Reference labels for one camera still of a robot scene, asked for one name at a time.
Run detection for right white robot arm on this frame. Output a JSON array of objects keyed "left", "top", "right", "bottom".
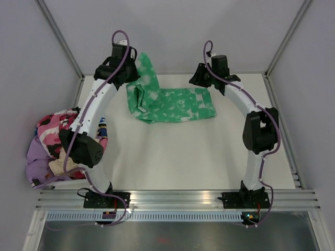
[{"left": 189, "top": 52, "right": 281, "bottom": 207}]

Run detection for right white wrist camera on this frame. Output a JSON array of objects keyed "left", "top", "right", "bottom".
[{"left": 210, "top": 52, "right": 222, "bottom": 58}]

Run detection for green tie-dye trousers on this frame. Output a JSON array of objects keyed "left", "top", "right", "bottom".
[{"left": 126, "top": 53, "right": 216, "bottom": 124}]

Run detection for purple trousers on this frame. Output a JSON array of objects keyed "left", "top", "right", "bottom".
[{"left": 25, "top": 135, "right": 71, "bottom": 189}]

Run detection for beige garment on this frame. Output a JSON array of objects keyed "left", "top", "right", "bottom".
[{"left": 49, "top": 148, "right": 79, "bottom": 176}]

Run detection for slotted cable duct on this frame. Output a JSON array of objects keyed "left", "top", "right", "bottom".
[{"left": 47, "top": 211, "right": 243, "bottom": 222}]

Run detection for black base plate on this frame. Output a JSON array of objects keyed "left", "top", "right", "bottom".
[
  {"left": 83, "top": 191, "right": 131, "bottom": 209},
  {"left": 217, "top": 191, "right": 270, "bottom": 209}
]

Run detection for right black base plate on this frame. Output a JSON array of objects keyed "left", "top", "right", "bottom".
[{"left": 217, "top": 191, "right": 270, "bottom": 209}]

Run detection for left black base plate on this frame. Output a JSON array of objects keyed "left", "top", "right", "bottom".
[{"left": 83, "top": 191, "right": 131, "bottom": 209}]

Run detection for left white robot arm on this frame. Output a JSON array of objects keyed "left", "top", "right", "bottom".
[{"left": 59, "top": 40, "right": 139, "bottom": 208}]

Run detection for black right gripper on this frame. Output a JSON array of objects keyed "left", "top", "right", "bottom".
[{"left": 189, "top": 62, "right": 217, "bottom": 88}]

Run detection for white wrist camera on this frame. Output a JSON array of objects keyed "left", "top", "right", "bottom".
[
  {"left": 116, "top": 39, "right": 128, "bottom": 46},
  {"left": 210, "top": 52, "right": 222, "bottom": 58}
]

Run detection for aluminium rail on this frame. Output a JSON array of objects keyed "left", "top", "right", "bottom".
[{"left": 35, "top": 189, "right": 321, "bottom": 211}]

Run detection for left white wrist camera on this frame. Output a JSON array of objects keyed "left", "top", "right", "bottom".
[{"left": 116, "top": 39, "right": 128, "bottom": 46}]

